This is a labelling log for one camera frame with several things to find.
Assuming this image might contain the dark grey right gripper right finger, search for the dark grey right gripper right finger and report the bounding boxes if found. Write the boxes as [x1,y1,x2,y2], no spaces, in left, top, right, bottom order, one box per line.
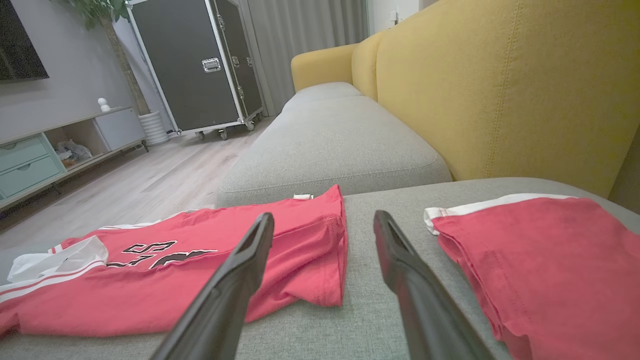
[373,210,496,360]

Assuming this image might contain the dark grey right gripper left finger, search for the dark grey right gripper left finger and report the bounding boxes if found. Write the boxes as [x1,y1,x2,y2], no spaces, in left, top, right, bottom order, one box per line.
[150,212,275,360]

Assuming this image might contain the red jersey with black number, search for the red jersey with black number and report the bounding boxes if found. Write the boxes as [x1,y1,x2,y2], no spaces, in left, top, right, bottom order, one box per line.
[0,184,349,338]

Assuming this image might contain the red garment with white band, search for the red garment with white band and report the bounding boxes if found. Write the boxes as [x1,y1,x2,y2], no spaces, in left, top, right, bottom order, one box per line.
[424,193,640,360]

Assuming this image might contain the large grey sofa seat cushion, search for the large grey sofa seat cushion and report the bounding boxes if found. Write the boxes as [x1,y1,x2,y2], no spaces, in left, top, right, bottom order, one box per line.
[0,176,640,360]

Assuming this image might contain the white ribbed plant pot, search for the white ribbed plant pot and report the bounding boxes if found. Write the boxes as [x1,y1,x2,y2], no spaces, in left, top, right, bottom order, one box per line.
[138,110,171,147]

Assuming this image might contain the grey low tv cabinet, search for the grey low tv cabinet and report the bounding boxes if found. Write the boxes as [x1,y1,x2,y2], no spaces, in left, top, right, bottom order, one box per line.
[0,105,149,212]

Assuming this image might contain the grey clutter in cabinet shelf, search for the grey clutter in cabinet shelf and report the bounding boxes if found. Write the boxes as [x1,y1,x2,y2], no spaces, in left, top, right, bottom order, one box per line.
[54,138,94,169]

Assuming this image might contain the wide yellow sofa backrest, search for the wide yellow sofa backrest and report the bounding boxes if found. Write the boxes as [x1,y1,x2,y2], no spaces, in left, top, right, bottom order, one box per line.
[375,0,640,199]

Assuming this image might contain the mint green cabinet drawer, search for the mint green cabinet drawer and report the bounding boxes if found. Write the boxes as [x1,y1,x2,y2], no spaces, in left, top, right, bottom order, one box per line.
[0,134,51,173]
[0,155,63,200]

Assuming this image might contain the small grey sofa seat cushion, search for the small grey sofa seat cushion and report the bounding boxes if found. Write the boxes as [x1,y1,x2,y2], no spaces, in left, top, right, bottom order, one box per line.
[281,81,365,115]

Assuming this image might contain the black wheeled flight case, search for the black wheeled flight case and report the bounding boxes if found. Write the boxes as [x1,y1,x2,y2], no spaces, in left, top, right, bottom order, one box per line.
[125,0,265,142]

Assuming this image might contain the yellow sofa armrest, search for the yellow sofa armrest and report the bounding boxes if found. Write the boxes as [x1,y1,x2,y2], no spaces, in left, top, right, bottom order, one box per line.
[291,43,360,93]

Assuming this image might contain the green indoor plant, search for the green indoor plant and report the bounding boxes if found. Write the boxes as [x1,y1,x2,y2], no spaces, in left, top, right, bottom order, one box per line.
[50,0,151,117]

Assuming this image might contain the grey curtain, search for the grey curtain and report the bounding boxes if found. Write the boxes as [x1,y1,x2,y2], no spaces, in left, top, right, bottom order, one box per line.
[240,0,371,117]

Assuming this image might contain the black flat television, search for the black flat television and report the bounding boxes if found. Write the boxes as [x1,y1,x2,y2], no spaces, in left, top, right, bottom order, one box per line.
[0,0,50,84]

